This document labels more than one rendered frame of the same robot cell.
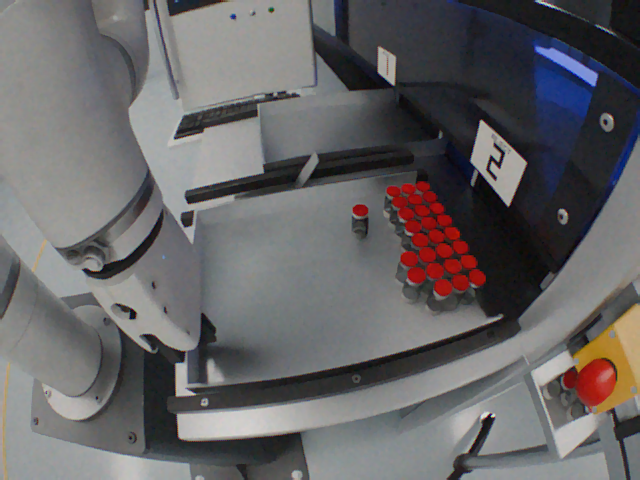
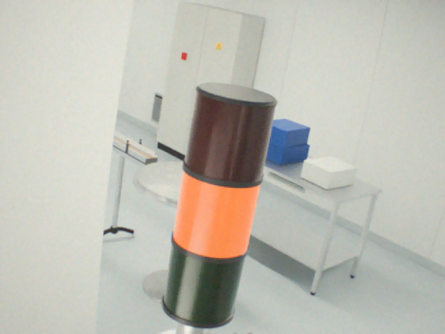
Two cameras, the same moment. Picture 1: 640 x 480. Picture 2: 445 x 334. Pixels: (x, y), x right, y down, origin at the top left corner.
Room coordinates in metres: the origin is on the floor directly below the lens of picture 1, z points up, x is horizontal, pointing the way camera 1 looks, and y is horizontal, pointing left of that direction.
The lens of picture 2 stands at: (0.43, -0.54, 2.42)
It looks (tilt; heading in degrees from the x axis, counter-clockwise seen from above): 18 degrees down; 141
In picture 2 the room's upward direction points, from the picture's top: 10 degrees clockwise
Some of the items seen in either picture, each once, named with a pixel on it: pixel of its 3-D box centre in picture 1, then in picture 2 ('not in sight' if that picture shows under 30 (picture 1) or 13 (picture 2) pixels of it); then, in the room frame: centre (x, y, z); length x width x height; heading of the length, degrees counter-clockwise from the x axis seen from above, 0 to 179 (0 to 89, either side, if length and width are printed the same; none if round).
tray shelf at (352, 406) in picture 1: (328, 188); not in sight; (0.39, -0.02, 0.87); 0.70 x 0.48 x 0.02; 7
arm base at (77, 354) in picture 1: (39, 333); not in sight; (0.10, 0.37, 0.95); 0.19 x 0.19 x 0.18
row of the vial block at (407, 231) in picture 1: (413, 244); not in sight; (0.23, -0.11, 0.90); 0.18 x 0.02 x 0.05; 7
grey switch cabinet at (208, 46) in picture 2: not in sight; (205, 85); (-5.78, 4.02, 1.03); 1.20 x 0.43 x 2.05; 7
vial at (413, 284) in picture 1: (412, 285); not in sight; (0.17, -0.10, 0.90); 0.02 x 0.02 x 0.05
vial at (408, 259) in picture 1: (406, 270); not in sight; (0.19, -0.10, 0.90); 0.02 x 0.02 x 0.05
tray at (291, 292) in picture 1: (326, 266); not in sight; (0.22, -0.01, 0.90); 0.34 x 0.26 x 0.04; 97
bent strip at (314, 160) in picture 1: (274, 179); not in sight; (0.38, 0.06, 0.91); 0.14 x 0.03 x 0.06; 98
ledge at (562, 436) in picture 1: (578, 392); not in sight; (-0.01, -0.31, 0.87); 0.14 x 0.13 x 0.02; 97
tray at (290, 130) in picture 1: (343, 122); not in sight; (0.57, -0.07, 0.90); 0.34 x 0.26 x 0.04; 97
